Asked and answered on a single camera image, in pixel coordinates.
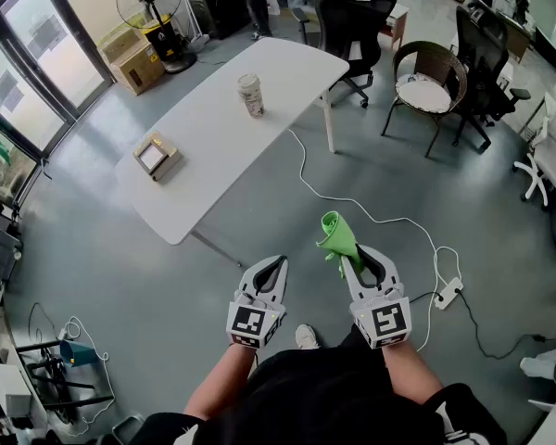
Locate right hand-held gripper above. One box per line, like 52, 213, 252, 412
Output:
341, 243, 412, 350

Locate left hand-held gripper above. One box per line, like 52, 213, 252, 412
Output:
225, 254, 290, 350

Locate green cloth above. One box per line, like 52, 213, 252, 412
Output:
315, 210, 365, 280

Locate white round plastic cap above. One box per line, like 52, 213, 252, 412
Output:
236, 73, 266, 120

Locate person's left forearm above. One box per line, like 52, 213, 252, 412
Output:
183, 343, 257, 421

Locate person's right forearm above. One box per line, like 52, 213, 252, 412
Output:
382, 343, 446, 407

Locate person's white left shoe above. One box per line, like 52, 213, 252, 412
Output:
295, 324, 321, 350

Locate white power strip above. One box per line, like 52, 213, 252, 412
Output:
433, 276, 465, 311

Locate person's black clothing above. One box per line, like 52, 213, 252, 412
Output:
129, 325, 509, 445

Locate flat tan cardboard box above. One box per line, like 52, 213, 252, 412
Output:
133, 130, 184, 184

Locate dark framed picture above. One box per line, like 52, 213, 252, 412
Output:
136, 144, 169, 174

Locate wicker chair white cushion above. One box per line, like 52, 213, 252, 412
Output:
380, 40, 469, 159

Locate teal plastic bin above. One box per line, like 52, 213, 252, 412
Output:
58, 338, 98, 369

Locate large cardboard box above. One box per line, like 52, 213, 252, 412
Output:
108, 39, 166, 96

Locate black bin yellow lid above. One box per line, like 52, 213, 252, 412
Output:
141, 14, 185, 62

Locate black cabinet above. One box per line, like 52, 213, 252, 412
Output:
198, 0, 252, 41

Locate small white cabinet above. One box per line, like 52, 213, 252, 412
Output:
0, 362, 33, 419

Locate small cardboard box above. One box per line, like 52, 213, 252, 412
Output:
96, 25, 145, 64

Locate glass entrance door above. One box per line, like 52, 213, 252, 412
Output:
0, 0, 118, 166

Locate black power cable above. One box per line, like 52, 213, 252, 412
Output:
407, 288, 556, 361

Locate long white cable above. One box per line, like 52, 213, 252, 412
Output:
286, 127, 463, 352

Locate thin white cable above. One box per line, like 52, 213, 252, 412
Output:
55, 315, 118, 437

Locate black metal frame stand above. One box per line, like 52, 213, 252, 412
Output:
13, 339, 117, 412

